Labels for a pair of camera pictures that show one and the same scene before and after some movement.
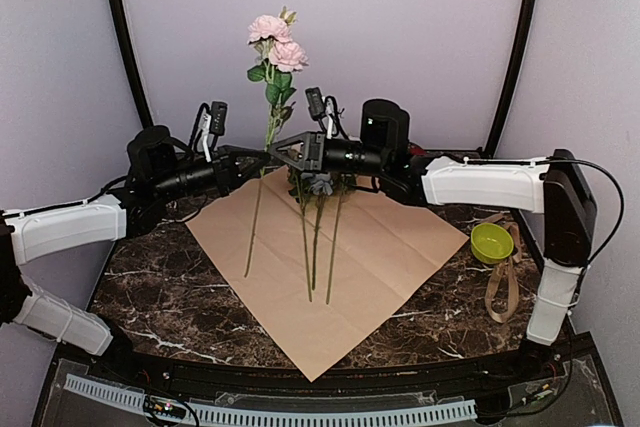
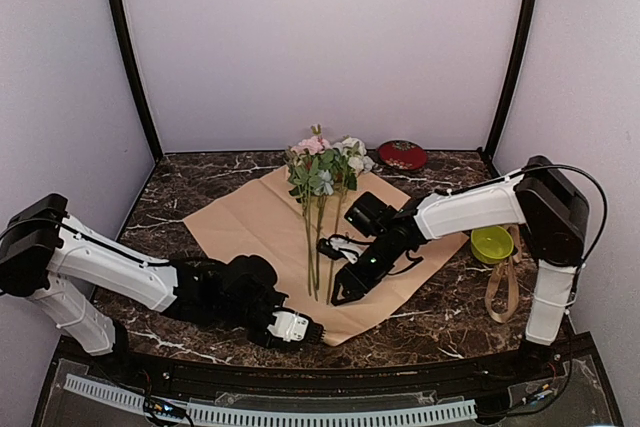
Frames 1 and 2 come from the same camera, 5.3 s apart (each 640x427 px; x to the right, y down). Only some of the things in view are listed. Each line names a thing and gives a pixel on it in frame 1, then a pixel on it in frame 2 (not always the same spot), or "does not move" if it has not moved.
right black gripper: (313, 146) to (358, 284)
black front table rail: (191, 374) does not move
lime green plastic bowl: (490, 243) does not move
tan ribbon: (517, 255) does not move
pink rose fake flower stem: (283, 48) to (306, 151)
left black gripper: (227, 168) to (265, 343)
